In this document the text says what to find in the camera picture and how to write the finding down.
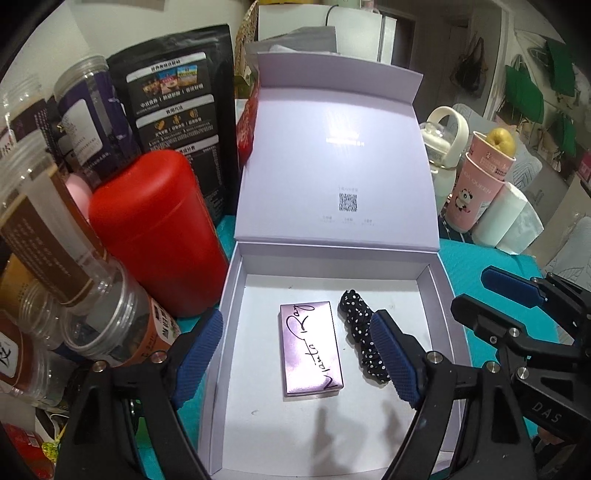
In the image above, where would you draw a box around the black polka dot scrunchie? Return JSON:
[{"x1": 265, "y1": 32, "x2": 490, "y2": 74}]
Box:
[{"x1": 338, "y1": 289, "x2": 394, "y2": 387}]

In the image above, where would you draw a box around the dark label clear jar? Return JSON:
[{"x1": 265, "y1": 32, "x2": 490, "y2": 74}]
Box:
[{"x1": 0, "y1": 76, "x2": 62, "y2": 168}]

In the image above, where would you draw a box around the red plastic canister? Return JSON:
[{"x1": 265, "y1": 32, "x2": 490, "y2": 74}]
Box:
[{"x1": 88, "y1": 150, "x2": 230, "y2": 318}]

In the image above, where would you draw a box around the yellow round fruit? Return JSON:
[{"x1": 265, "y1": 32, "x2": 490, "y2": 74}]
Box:
[{"x1": 485, "y1": 128, "x2": 516, "y2": 156}]

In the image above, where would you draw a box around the woven straw basket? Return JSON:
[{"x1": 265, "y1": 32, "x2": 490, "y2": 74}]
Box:
[{"x1": 233, "y1": 0, "x2": 260, "y2": 75}]

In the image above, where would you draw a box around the pink rounded bottle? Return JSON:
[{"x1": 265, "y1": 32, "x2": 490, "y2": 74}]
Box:
[{"x1": 65, "y1": 173, "x2": 94, "y2": 228}]

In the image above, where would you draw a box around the clear jar with orange contents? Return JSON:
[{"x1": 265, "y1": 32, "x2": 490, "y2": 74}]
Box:
[{"x1": 22, "y1": 271, "x2": 184, "y2": 366}]

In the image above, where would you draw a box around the white toilet paper roll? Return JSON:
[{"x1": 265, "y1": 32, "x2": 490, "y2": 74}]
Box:
[
  {"x1": 498, "y1": 200, "x2": 546, "y2": 256},
  {"x1": 471, "y1": 181, "x2": 530, "y2": 250}
]

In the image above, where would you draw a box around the black hanging bag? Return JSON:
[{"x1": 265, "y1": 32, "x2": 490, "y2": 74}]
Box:
[{"x1": 450, "y1": 37, "x2": 486, "y2": 96}]

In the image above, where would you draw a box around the brown label clear jar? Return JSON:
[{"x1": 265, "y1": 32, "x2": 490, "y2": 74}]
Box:
[{"x1": 0, "y1": 150, "x2": 112, "y2": 309}]

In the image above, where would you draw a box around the black printed food pouch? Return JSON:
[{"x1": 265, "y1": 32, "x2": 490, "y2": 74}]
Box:
[{"x1": 106, "y1": 24, "x2": 242, "y2": 217}]

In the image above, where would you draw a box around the purple label clear jar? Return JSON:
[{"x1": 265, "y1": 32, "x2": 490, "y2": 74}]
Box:
[{"x1": 53, "y1": 55, "x2": 140, "y2": 191}]

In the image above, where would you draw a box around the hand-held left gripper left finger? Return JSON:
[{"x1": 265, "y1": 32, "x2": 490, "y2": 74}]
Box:
[{"x1": 55, "y1": 307, "x2": 225, "y2": 480}]

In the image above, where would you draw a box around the red snack packet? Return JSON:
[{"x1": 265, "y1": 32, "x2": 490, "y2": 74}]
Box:
[{"x1": 0, "y1": 422, "x2": 52, "y2": 463}]

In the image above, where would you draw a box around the white bottle with loop handle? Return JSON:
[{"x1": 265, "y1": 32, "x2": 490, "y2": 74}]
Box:
[{"x1": 422, "y1": 105, "x2": 470, "y2": 219}]

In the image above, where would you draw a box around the pink metallic palette box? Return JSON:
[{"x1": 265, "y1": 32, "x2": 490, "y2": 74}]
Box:
[{"x1": 278, "y1": 301, "x2": 346, "y2": 398}]

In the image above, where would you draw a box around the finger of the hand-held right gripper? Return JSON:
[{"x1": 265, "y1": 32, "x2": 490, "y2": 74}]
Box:
[
  {"x1": 480, "y1": 265, "x2": 591, "y2": 334},
  {"x1": 450, "y1": 294, "x2": 561, "y2": 370}
]

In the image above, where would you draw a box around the pink panda print cup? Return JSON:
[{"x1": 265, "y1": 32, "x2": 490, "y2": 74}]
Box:
[{"x1": 443, "y1": 152, "x2": 509, "y2": 234}]

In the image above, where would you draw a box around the lavender gift box with lid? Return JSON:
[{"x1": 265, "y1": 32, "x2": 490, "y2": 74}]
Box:
[{"x1": 198, "y1": 52, "x2": 468, "y2": 477}]

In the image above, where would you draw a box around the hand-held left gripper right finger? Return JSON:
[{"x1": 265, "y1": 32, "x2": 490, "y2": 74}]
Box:
[{"x1": 369, "y1": 309, "x2": 539, "y2": 480}]

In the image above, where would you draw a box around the red brown label jar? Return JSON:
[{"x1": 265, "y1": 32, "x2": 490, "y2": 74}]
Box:
[{"x1": 0, "y1": 309, "x2": 52, "y2": 408}]

